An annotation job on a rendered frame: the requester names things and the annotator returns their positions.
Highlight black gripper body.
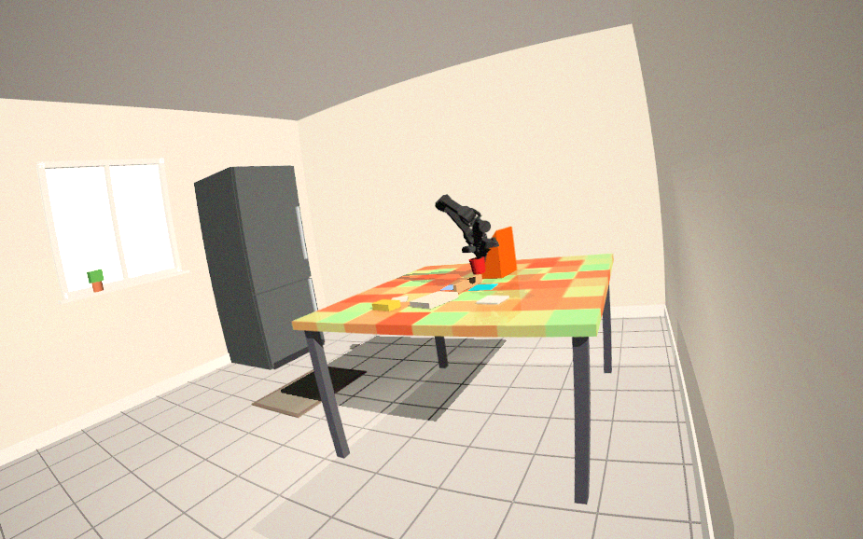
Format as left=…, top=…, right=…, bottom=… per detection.
left=462, top=232, right=499, bottom=253

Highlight yellow rectangular block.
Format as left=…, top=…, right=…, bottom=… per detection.
left=372, top=299, right=400, bottom=311

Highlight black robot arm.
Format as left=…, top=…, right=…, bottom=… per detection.
left=435, top=194, right=496, bottom=249

